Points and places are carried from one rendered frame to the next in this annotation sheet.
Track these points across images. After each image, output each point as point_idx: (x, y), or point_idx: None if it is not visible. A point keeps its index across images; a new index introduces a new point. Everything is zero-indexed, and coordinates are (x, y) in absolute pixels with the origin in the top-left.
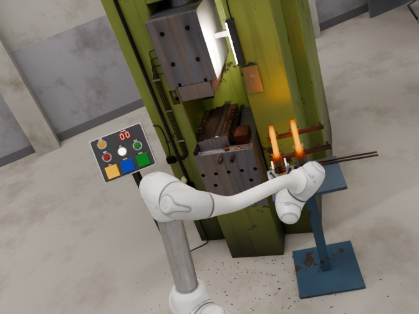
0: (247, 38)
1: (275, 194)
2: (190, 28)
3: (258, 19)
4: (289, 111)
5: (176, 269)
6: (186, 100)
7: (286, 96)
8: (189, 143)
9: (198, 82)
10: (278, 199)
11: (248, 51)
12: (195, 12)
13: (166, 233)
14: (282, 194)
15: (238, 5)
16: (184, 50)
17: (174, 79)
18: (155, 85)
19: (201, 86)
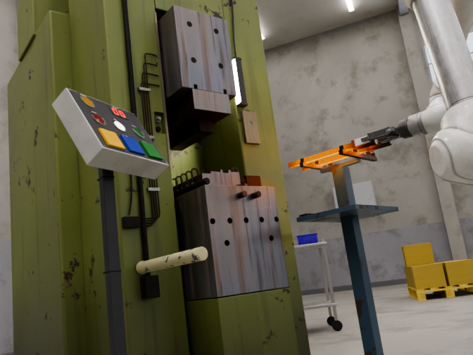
0: (246, 84)
1: (419, 116)
2: (219, 33)
3: (257, 72)
4: (279, 177)
5: (469, 56)
6: (199, 108)
7: (277, 158)
8: (163, 199)
9: (217, 91)
10: (435, 106)
11: (246, 98)
12: (226, 22)
13: (449, 3)
14: (434, 102)
15: (241, 53)
16: (209, 51)
17: (191, 77)
18: (138, 98)
19: (219, 98)
